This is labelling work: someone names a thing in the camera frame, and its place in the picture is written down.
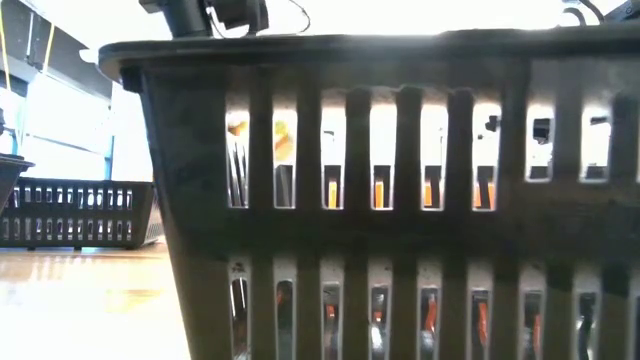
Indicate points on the black slotted plastic basket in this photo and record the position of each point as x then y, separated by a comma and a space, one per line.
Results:
10, 177
75, 212
200, 175

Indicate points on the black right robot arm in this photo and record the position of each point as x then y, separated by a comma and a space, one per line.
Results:
624, 11

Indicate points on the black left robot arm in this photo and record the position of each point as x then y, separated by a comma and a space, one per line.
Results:
185, 17

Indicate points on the orange plastic mesh basket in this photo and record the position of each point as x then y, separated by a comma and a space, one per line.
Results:
332, 195

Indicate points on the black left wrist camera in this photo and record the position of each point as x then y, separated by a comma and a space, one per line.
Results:
240, 12

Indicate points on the blue metal post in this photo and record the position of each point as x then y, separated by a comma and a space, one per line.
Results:
109, 157

